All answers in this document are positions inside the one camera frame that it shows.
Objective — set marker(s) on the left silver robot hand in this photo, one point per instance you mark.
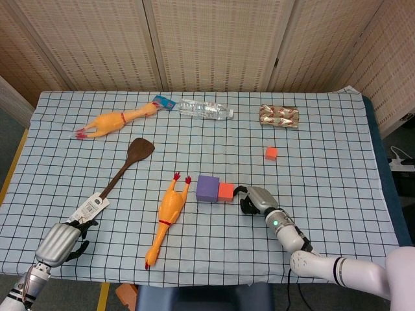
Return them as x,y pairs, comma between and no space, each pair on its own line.
58,243

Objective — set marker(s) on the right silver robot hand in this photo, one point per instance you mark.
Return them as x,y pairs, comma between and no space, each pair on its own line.
262,197

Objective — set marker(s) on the large orange foam cube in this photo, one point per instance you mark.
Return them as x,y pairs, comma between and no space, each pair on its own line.
226,191

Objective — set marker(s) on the small orange foam cube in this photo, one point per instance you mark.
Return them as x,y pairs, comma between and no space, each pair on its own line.
271,153

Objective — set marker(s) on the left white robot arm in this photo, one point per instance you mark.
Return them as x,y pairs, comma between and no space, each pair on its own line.
29,285

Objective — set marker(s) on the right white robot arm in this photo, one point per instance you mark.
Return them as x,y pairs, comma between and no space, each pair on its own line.
291,236

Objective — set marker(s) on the white paper spatula tag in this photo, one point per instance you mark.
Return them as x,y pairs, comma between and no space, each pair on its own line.
87,209

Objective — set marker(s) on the large purple foam cube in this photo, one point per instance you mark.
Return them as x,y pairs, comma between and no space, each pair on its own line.
207,189

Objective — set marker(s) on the blue checkered tablecloth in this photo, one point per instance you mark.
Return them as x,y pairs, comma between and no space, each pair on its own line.
324,181

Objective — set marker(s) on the gold foil snack packet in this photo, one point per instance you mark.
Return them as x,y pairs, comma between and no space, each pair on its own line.
279,117

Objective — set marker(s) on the orange box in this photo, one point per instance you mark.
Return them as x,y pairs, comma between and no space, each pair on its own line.
126,293

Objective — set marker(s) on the unwrapped yellow rubber chicken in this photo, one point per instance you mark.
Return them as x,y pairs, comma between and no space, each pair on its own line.
170,204

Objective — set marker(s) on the clear plastic water bottle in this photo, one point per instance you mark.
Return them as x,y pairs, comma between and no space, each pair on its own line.
204,109

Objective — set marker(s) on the blue padded stool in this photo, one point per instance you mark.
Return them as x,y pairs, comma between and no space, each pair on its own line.
201,299

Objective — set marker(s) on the dark wooden spatula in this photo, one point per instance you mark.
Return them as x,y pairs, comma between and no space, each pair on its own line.
141,150

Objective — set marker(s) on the blue padded table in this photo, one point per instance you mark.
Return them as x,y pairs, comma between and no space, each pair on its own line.
389,194

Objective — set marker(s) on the bagged yellow rubber chicken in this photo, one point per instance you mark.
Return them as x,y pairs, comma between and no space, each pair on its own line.
107,122

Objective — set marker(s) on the white power strip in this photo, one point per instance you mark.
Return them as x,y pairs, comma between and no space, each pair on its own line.
403,163

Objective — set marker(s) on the beige woven folding screen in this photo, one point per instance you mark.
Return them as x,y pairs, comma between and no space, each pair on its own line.
210,42

